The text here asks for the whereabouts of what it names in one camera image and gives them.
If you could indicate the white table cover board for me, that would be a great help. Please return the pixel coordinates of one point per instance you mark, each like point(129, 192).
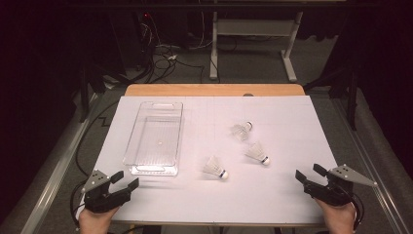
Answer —
point(279, 198)

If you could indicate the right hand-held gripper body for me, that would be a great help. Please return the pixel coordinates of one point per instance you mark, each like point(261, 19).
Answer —
point(334, 193)

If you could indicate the person's left hand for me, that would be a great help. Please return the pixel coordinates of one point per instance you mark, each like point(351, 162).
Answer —
point(95, 223)

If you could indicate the black metal stand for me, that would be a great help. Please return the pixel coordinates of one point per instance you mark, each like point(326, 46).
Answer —
point(352, 97)
point(85, 94)

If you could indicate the grey metal floor rail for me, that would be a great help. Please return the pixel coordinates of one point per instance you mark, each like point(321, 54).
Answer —
point(58, 169)
point(373, 175)

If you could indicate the white feather shuttlecock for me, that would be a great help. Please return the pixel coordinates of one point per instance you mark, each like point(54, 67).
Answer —
point(241, 131)
point(214, 168)
point(257, 152)

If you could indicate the clear plastic container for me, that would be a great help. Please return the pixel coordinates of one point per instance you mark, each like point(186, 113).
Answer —
point(156, 143)

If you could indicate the white metal stand frame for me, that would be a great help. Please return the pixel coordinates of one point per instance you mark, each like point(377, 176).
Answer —
point(253, 27)

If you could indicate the black computer case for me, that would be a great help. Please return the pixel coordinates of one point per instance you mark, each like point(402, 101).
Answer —
point(130, 39)

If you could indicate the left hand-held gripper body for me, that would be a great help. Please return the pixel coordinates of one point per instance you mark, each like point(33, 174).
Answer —
point(104, 200)

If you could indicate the person's right hand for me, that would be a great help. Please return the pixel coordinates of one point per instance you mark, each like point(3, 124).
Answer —
point(339, 219)

